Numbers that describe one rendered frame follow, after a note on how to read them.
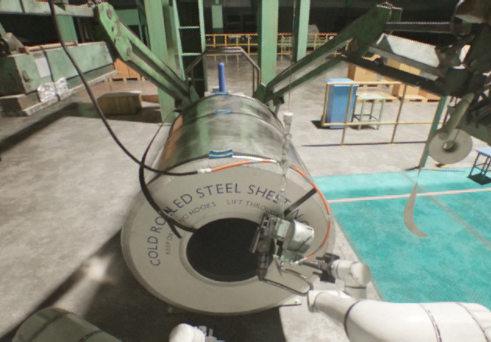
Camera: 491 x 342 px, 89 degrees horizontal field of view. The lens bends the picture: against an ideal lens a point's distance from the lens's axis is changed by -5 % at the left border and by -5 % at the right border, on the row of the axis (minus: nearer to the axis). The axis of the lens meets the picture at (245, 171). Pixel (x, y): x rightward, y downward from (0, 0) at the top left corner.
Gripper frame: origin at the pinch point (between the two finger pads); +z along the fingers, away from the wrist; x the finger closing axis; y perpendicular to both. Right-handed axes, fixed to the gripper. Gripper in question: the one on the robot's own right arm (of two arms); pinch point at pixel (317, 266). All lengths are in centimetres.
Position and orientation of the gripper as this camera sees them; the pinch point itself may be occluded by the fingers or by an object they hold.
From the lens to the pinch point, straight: 147.5
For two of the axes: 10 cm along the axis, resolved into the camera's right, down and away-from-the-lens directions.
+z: -2.9, 2.3, 9.3
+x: -2.9, 9.0, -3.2
